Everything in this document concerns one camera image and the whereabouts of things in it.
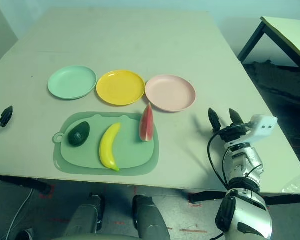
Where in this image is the pink plate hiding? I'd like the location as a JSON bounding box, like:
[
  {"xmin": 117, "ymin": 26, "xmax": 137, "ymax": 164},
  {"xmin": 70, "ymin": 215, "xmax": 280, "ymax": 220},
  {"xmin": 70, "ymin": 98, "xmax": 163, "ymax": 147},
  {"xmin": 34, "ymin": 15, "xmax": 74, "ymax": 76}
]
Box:
[{"xmin": 144, "ymin": 74, "xmax": 197, "ymax": 113}]

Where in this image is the grey robot leg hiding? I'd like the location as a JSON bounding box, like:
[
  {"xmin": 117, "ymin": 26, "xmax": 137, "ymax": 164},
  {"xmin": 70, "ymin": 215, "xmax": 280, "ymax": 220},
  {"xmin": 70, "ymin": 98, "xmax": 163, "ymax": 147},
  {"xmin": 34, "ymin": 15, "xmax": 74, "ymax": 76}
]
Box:
[
  {"xmin": 64, "ymin": 193, "xmax": 103, "ymax": 237},
  {"xmin": 132, "ymin": 194, "xmax": 171, "ymax": 240}
]

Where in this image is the green silicone mat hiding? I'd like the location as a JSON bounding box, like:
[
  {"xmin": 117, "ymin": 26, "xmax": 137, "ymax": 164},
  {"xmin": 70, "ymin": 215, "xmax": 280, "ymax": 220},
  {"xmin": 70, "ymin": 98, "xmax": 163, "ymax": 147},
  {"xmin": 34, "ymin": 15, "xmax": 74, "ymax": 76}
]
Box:
[{"xmin": 52, "ymin": 111, "xmax": 160, "ymax": 177}]

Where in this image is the mint green plate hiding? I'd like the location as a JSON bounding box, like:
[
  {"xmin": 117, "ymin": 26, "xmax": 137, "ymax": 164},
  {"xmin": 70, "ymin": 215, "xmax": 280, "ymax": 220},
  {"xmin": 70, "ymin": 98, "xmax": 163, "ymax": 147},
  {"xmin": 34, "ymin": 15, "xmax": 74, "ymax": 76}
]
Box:
[{"xmin": 47, "ymin": 65, "xmax": 98, "ymax": 101}]

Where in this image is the red watermelon slice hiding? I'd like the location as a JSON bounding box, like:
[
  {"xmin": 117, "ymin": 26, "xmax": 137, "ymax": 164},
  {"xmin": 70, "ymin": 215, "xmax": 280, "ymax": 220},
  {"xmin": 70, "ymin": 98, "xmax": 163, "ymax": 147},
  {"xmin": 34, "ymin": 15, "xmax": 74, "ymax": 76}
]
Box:
[{"xmin": 139, "ymin": 102, "xmax": 155, "ymax": 143}]

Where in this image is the grey robot right leg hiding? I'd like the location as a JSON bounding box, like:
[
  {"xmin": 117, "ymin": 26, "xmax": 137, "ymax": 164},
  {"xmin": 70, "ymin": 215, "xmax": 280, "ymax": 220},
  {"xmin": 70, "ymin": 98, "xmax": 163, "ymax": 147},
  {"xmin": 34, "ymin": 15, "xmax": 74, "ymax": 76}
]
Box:
[{"xmin": 132, "ymin": 194, "xmax": 171, "ymax": 240}]

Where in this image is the side table with dark legs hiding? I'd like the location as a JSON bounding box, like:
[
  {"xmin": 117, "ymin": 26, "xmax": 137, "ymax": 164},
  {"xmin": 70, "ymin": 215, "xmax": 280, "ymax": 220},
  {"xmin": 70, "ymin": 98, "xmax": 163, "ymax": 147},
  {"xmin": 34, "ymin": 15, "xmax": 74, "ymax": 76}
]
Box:
[{"xmin": 238, "ymin": 16, "xmax": 300, "ymax": 68}]

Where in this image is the white floor cable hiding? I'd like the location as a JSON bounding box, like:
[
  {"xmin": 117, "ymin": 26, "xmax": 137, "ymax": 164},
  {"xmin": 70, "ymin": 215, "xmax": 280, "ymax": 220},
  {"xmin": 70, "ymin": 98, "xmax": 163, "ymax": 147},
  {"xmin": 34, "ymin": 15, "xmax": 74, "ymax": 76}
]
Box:
[{"xmin": 8, "ymin": 188, "xmax": 33, "ymax": 240}]

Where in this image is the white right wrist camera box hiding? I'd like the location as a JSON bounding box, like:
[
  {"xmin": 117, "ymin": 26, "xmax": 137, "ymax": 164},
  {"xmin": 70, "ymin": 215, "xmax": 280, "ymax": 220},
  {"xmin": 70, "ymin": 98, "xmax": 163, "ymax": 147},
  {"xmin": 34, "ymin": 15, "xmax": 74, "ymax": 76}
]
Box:
[{"xmin": 244, "ymin": 114, "xmax": 278, "ymax": 144}]

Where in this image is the yellow banana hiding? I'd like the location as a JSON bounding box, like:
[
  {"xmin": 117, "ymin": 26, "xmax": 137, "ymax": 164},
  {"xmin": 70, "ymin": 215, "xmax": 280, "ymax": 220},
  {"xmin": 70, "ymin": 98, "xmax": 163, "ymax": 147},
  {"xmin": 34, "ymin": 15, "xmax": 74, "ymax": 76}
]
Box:
[{"xmin": 99, "ymin": 122, "xmax": 122, "ymax": 172}]

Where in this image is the grey robot left leg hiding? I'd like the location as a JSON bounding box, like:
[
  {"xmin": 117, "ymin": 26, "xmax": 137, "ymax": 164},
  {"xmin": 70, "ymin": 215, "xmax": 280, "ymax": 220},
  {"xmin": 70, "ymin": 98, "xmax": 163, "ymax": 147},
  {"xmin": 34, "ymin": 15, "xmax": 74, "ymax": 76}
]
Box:
[{"xmin": 64, "ymin": 193, "xmax": 103, "ymax": 237}]

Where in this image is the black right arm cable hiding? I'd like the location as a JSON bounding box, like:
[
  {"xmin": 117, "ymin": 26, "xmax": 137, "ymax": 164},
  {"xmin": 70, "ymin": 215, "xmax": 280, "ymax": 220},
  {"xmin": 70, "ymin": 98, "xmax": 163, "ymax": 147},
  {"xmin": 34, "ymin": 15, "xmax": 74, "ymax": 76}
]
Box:
[{"xmin": 206, "ymin": 129, "xmax": 231, "ymax": 191}]

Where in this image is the clear plastic bag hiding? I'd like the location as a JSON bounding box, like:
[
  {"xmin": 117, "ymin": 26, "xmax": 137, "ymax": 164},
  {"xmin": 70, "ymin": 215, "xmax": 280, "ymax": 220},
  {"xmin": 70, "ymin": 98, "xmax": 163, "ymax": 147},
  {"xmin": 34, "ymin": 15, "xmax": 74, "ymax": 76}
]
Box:
[{"xmin": 281, "ymin": 172, "xmax": 300, "ymax": 195}]

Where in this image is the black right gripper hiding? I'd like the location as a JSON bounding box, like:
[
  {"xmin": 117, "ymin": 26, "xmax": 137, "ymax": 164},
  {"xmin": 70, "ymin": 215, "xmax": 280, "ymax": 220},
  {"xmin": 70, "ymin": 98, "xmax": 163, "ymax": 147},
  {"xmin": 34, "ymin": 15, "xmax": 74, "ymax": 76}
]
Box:
[{"xmin": 208, "ymin": 107, "xmax": 250, "ymax": 143}]

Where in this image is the dark rough floor mat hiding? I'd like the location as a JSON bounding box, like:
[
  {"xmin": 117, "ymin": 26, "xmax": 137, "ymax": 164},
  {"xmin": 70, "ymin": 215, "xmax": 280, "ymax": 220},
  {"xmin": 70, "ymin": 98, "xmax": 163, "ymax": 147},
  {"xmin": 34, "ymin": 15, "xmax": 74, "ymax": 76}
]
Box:
[{"xmin": 242, "ymin": 59, "xmax": 300, "ymax": 107}]

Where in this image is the black table base bar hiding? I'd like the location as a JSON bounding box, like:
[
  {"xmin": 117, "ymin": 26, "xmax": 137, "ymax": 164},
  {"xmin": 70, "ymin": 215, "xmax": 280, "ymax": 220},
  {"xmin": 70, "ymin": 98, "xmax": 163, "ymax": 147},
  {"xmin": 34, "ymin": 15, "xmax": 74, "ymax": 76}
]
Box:
[
  {"xmin": 0, "ymin": 174, "xmax": 52, "ymax": 198},
  {"xmin": 188, "ymin": 191, "xmax": 300, "ymax": 207}
]

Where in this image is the yellow plate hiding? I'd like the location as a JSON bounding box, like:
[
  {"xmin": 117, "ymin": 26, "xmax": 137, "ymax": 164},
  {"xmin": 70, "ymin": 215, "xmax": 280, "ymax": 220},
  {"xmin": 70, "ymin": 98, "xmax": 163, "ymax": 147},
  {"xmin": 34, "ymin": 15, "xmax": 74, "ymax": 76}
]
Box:
[{"xmin": 96, "ymin": 70, "xmax": 146, "ymax": 106}]

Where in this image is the dark green avocado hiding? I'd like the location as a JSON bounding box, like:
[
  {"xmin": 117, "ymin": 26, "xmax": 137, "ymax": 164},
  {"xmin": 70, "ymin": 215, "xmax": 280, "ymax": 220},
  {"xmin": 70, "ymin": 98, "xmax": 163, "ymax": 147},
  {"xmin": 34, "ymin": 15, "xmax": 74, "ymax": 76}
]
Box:
[{"xmin": 68, "ymin": 121, "xmax": 91, "ymax": 148}]

